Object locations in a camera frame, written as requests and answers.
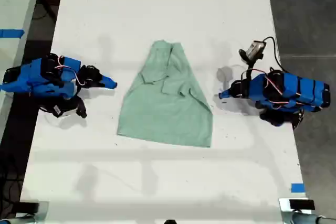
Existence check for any short blue tape strip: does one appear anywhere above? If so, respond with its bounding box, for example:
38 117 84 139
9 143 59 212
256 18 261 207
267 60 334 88
290 183 306 194

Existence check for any grey metal tube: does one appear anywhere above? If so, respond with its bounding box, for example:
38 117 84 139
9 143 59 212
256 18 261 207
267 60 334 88
290 212 336 224
0 215 40 224

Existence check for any pale green T-shirt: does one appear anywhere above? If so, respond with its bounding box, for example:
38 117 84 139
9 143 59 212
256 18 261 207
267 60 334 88
117 39 213 148

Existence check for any black camera stalk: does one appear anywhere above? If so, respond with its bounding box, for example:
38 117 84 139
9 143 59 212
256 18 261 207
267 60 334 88
240 61 260 81
70 95 88 119

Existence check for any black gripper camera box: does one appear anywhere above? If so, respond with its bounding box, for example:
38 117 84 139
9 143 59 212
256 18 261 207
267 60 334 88
238 40 265 65
51 102 71 119

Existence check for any long blue tape strip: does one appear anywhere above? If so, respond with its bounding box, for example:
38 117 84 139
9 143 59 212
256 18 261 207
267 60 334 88
0 29 26 39

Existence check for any white side table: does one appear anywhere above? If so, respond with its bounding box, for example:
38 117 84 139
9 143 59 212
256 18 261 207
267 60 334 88
0 0 44 141

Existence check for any small black box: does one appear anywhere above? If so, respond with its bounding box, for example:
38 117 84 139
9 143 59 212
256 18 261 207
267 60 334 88
289 199 316 211
17 201 40 214

